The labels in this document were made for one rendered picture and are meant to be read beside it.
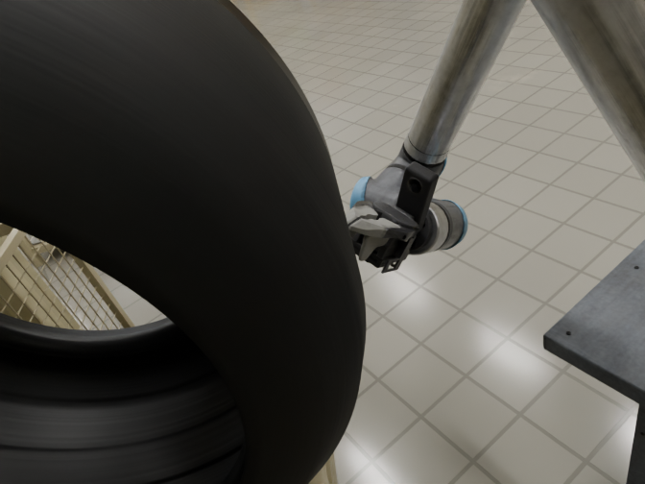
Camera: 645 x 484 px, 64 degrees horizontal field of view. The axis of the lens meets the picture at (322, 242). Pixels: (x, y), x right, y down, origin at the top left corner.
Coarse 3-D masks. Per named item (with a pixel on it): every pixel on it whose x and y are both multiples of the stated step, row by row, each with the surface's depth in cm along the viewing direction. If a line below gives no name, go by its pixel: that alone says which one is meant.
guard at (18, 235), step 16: (16, 240) 95; (0, 256) 90; (48, 256) 105; (64, 256) 110; (0, 272) 89; (64, 272) 108; (80, 272) 115; (96, 272) 120; (32, 288) 97; (96, 288) 120; (112, 304) 124; (80, 320) 109; (112, 320) 123; (128, 320) 128
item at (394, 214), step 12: (384, 204) 78; (384, 216) 74; (396, 216) 74; (408, 216) 77; (360, 240) 78; (396, 240) 75; (408, 240) 76; (420, 240) 82; (372, 252) 76; (384, 252) 74; (396, 252) 77; (408, 252) 84; (372, 264) 75; (384, 264) 76; (396, 264) 77
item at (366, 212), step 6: (354, 210) 69; (360, 210) 70; (366, 210) 71; (372, 210) 73; (348, 216) 68; (354, 216) 67; (360, 216) 68; (366, 216) 70; (372, 216) 71; (348, 222) 66; (354, 234) 73
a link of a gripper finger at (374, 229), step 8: (352, 224) 66; (360, 224) 66; (368, 224) 67; (376, 224) 68; (384, 224) 69; (392, 224) 71; (360, 232) 66; (368, 232) 67; (376, 232) 68; (384, 232) 68; (368, 240) 68; (376, 240) 70; (384, 240) 72; (368, 248) 69; (360, 256) 70; (368, 256) 71
